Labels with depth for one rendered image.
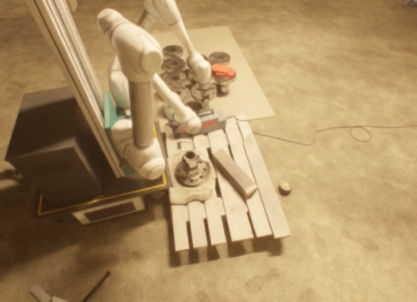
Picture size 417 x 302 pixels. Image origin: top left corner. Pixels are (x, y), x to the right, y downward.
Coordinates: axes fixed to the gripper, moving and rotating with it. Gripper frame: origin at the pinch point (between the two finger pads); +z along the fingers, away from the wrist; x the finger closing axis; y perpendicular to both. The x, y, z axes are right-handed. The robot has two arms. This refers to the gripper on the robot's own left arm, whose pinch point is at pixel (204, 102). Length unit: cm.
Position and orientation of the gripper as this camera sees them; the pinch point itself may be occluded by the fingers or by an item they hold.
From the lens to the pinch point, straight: 217.5
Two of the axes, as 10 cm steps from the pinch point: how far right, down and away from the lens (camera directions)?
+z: 0.0, 6.4, 7.7
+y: -9.4, 2.6, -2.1
